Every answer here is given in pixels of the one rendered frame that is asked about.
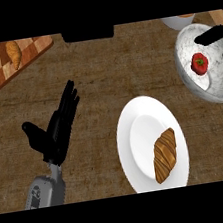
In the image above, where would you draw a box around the chocolate striped croissant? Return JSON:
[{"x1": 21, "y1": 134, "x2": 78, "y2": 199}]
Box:
[{"x1": 148, "y1": 126, "x2": 182, "y2": 186}]

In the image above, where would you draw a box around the pale wooden object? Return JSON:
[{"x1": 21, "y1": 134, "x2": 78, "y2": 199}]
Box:
[{"x1": 208, "y1": 9, "x2": 223, "y2": 28}]

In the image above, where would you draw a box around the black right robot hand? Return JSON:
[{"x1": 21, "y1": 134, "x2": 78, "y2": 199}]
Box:
[{"x1": 192, "y1": 24, "x2": 223, "y2": 47}]

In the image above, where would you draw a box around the red bell pepper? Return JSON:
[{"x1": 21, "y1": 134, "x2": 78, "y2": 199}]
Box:
[{"x1": 189, "y1": 51, "x2": 211, "y2": 78}]

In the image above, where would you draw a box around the black appliance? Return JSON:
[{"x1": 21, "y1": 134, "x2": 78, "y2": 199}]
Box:
[{"x1": 61, "y1": 25, "x2": 117, "y2": 46}]

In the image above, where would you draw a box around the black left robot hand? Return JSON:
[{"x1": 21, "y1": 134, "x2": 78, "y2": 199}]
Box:
[{"x1": 15, "y1": 78, "x2": 91, "y2": 172}]

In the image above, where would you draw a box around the white cup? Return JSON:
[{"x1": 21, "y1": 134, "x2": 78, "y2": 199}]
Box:
[{"x1": 160, "y1": 13, "x2": 199, "y2": 34}]

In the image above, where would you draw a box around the white round plate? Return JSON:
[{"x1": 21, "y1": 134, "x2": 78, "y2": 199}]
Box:
[{"x1": 110, "y1": 89, "x2": 194, "y2": 196}]

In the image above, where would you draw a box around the white marble bowl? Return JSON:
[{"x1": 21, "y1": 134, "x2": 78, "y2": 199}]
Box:
[{"x1": 170, "y1": 18, "x2": 223, "y2": 110}]

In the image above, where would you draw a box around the golden plain croissant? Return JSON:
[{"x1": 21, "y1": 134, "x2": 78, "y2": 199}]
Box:
[{"x1": 4, "y1": 39, "x2": 25, "y2": 72}]

